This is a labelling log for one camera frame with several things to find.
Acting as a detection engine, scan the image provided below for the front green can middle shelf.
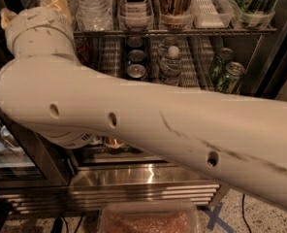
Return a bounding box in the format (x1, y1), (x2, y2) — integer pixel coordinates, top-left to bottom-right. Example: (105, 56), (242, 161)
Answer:
(215, 61), (245, 94)

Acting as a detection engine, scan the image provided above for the tea bottle top shelf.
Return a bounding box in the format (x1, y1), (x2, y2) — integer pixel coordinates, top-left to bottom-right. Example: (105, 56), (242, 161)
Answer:
(120, 0), (150, 28)

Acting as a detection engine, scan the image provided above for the front blue pepsi can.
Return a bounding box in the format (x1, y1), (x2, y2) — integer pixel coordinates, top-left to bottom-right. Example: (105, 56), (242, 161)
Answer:
(126, 64), (147, 82)

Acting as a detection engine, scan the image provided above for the glass fridge door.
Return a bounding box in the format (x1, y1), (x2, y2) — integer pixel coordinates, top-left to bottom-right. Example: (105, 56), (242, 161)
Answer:
(0, 0), (70, 189)

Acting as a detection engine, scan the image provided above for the water bottle middle shelf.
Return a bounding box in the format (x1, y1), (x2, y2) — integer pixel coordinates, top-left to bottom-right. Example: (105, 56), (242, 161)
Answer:
(158, 46), (182, 86)

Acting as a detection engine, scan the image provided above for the gold can bottom shelf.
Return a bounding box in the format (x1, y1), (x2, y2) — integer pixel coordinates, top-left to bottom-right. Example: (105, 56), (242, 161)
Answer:
(104, 137), (124, 149)

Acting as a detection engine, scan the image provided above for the clear plastic bin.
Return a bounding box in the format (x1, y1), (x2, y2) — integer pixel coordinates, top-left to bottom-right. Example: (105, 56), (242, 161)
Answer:
(97, 200), (202, 233)

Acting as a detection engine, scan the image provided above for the black cable on floor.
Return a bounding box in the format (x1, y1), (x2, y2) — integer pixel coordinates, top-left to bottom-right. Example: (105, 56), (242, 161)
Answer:
(240, 193), (253, 233)

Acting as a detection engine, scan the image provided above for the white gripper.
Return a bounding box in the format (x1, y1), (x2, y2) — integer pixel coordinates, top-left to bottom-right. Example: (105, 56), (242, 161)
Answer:
(0, 0), (76, 60)

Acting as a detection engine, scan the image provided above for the clear water bottle top shelf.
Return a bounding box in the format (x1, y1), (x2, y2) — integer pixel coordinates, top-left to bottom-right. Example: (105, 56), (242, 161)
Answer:
(76, 0), (112, 32)

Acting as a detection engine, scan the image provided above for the brown striped can top shelf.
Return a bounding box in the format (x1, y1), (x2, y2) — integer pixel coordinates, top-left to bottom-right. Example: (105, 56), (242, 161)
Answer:
(159, 0), (192, 29)

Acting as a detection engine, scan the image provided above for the back red soda can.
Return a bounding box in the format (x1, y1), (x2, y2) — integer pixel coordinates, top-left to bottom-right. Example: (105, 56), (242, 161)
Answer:
(75, 38), (93, 66)

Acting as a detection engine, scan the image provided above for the stainless steel fridge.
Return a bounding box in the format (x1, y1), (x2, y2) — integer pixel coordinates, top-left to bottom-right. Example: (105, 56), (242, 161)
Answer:
(0, 0), (287, 216)

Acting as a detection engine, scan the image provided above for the middle pepsi can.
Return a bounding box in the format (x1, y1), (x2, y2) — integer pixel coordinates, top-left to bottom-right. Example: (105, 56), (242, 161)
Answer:
(127, 50), (145, 65)

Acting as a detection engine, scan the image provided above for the back pepsi can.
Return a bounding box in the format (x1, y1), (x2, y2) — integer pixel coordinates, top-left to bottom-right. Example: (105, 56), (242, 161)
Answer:
(126, 37), (144, 50)

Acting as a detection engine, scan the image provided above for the back green can middle shelf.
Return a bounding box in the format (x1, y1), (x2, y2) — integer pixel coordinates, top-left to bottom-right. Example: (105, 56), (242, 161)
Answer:
(208, 48), (235, 85)

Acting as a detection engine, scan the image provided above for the blue tape cross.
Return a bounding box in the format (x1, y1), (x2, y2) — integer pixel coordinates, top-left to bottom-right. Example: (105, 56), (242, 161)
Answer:
(200, 202), (235, 233)

